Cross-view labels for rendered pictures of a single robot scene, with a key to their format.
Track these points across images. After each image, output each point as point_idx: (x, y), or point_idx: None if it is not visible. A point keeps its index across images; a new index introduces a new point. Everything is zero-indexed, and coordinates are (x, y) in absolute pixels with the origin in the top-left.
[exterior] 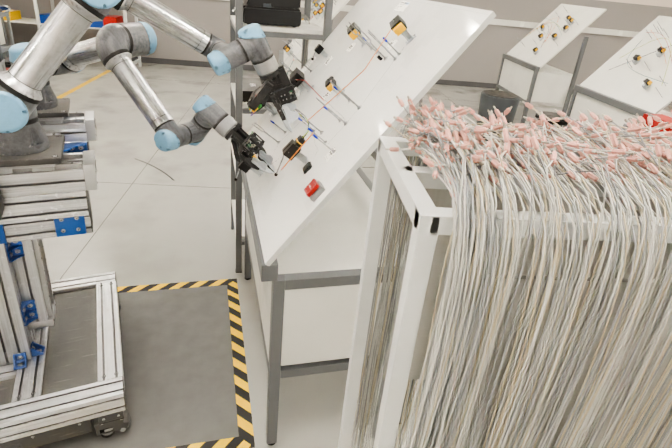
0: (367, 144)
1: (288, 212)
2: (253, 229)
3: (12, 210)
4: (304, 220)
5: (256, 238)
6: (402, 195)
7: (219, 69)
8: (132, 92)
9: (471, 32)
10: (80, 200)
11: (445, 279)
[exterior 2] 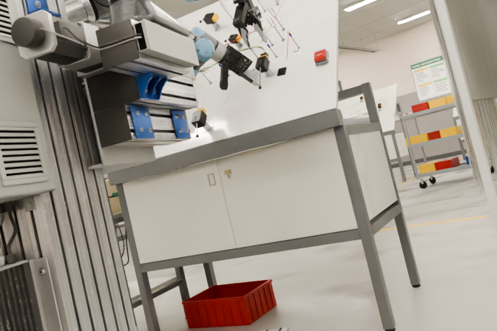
0: (330, 21)
1: (307, 87)
2: (273, 131)
3: (164, 86)
4: (336, 70)
5: (294, 120)
6: None
7: None
8: (160, 15)
9: None
10: (191, 88)
11: (457, 22)
